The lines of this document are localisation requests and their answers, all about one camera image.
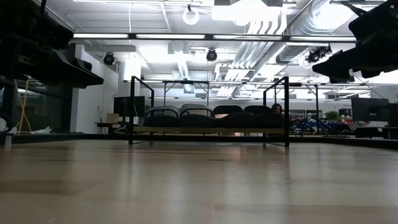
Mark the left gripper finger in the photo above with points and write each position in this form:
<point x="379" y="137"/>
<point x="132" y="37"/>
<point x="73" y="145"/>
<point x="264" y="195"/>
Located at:
<point x="68" y="74"/>
<point x="84" y="65"/>

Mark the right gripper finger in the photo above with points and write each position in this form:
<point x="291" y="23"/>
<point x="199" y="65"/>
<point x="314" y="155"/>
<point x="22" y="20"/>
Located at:
<point x="376" y="73"/>
<point x="357" y="59"/>

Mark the black rubber slide sandal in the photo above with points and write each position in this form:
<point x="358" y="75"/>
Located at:
<point x="197" y="121"/>
<point x="269" y="119"/>
<point x="236" y="119"/>
<point x="161" y="121"/>

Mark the round black ceiling fixture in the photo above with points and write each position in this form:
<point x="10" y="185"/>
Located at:
<point x="211" y="55"/>
<point x="109" y="59"/>

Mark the small black computer monitor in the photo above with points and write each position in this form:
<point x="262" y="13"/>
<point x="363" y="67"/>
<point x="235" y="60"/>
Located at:
<point x="345" y="112"/>

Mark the brown cardboard box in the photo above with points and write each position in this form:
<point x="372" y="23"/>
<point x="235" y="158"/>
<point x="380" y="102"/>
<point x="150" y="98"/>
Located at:
<point x="112" y="118"/>

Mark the green potted plant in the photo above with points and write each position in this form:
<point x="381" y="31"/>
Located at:
<point x="331" y="115"/>

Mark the white crumpled cloth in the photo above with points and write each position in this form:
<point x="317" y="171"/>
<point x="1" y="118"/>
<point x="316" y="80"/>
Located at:
<point x="40" y="130"/>

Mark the person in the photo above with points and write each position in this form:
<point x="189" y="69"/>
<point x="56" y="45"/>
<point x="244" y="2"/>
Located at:
<point x="276" y="109"/>

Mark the black overhead camera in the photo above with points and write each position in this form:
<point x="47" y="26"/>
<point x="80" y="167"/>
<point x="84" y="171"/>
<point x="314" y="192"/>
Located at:
<point x="317" y="54"/>

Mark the black metal rig frame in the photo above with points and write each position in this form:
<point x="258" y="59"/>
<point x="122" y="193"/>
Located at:
<point x="186" y="82"/>
<point x="316" y="102"/>

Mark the black table edge rail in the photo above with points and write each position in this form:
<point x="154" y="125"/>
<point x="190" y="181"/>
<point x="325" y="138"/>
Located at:
<point x="77" y="137"/>

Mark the overhead light bar frame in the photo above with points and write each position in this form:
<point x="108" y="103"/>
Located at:
<point x="208" y="36"/>

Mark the wooden shelf black metal frame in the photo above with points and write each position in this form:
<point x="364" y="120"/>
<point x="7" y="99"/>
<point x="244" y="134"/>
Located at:
<point x="205" y="129"/>

